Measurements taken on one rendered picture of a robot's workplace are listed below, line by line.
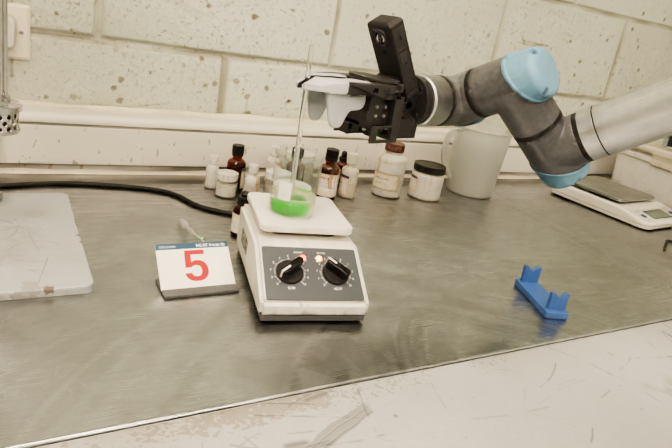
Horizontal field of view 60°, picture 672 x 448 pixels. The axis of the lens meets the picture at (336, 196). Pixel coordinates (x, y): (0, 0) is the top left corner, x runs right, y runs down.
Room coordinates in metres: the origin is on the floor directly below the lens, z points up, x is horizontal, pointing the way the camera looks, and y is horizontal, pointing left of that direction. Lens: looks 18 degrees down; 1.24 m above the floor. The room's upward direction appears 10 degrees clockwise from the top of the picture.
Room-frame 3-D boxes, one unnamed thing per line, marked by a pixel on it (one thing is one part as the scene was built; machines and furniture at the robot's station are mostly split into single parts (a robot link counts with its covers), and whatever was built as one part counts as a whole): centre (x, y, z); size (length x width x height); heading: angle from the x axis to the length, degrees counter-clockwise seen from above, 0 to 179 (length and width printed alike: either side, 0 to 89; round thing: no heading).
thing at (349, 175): (1.09, -0.02, 0.94); 0.03 x 0.03 x 0.09
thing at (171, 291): (0.63, 0.15, 0.92); 0.09 x 0.06 x 0.04; 122
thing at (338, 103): (0.71, 0.02, 1.13); 0.09 x 0.03 x 0.06; 137
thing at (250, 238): (0.69, 0.04, 0.94); 0.22 x 0.13 x 0.08; 20
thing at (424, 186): (1.18, -0.18, 0.94); 0.07 x 0.07 x 0.07
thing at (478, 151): (1.28, -0.28, 0.97); 0.18 x 0.13 x 0.15; 124
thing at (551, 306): (0.76, -0.31, 0.92); 0.10 x 0.03 x 0.04; 11
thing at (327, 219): (0.72, 0.04, 0.98); 0.12 x 0.12 x 0.01; 20
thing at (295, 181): (0.71, 0.05, 1.03); 0.07 x 0.06 x 0.08; 24
